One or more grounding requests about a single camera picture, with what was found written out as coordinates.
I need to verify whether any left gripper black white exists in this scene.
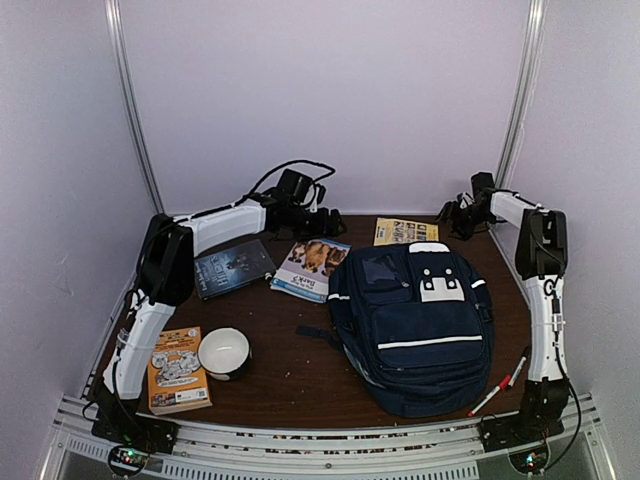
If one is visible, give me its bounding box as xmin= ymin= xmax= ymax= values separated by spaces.
xmin=287 ymin=204 xmax=348 ymax=243

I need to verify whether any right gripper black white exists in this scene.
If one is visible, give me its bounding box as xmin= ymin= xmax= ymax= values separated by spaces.
xmin=434 ymin=200 xmax=495 ymax=240

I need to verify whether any navy blue student backpack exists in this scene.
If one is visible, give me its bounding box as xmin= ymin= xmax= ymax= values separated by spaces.
xmin=296 ymin=241 xmax=495 ymax=418

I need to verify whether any dark blue cover book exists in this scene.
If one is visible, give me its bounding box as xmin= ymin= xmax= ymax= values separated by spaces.
xmin=194 ymin=240 xmax=276 ymax=300

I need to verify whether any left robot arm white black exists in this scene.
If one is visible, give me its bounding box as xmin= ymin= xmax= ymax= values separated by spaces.
xmin=91 ymin=160 xmax=347 ymax=401

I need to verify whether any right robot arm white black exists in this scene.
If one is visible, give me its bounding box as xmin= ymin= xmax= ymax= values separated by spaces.
xmin=437 ymin=172 xmax=572 ymax=442

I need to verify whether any dog picture book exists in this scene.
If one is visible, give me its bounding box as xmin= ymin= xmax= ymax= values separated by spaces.
xmin=270 ymin=239 xmax=351 ymax=303

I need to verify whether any yellow picture-grid book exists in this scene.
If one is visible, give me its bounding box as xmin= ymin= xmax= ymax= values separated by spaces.
xmin=373 ymin=218 xmax=439 ymax=246

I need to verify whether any black white marker pen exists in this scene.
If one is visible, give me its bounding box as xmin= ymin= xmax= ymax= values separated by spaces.
xmin=506 ymin=345 xmax=531 ymax=390

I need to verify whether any white black bowl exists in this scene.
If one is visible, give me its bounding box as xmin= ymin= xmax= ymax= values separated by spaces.
xmin=197 ymin=327 xmax=252 ymax=381

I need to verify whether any red white marker pen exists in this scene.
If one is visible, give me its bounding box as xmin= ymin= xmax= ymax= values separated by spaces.
xmin=467 ymin=375 xmax=511 ymax=417

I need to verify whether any orange cartoon paperback book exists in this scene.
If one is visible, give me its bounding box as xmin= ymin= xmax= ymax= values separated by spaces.
xmin=147 ymin=327 xmax=212 ymax=416

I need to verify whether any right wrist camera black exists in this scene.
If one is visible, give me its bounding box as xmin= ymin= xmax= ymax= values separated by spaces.
xmin=471 ymin=172 xmax=495 ymax=198

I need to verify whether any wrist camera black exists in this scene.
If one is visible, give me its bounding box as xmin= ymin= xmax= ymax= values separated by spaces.
xmin=275 ymin=169 xmax=313 ymax=205
xmin=471 ymin=172 xmax=495 ymax=198

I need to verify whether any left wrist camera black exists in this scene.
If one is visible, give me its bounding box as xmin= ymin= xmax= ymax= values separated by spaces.
xmin=275 ymin=169 xmax=313 ymax=205

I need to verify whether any right aluminium corner post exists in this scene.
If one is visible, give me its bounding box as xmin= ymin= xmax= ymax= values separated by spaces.
xmin=495 ymin=0 xmax=548 ymax=188

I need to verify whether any aluminium corner post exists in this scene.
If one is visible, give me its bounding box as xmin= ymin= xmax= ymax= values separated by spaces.
xmin=495 ymin=0 xmax=548 ymax=188
xmin=104 ymin=0 xmax=165 ymax=213

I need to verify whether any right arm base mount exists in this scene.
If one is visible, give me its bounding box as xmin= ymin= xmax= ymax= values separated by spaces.
xmin=479 ymin=379 xmax=571 ymax=476

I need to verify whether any aluminium front rail frame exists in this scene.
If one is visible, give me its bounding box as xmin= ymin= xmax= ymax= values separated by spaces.
xmin=39 ymin=392 xmax=616 ymax=480

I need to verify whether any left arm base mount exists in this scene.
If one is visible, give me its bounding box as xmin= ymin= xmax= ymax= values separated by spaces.
xmin=91 ymin=402 xmax=179 ymax=479

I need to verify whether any left aluminium corner post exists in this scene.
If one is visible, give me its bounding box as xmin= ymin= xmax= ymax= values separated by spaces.
xmin=104 ymin=0 xmax=165 ymax=213

